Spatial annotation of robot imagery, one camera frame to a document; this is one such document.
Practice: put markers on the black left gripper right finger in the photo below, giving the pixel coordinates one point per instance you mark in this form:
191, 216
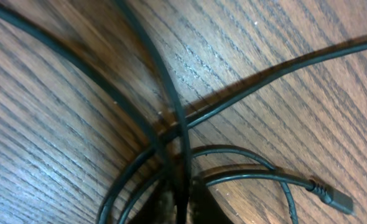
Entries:
205, 209

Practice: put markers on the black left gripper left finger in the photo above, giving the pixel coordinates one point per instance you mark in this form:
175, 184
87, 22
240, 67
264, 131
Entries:
159, 207

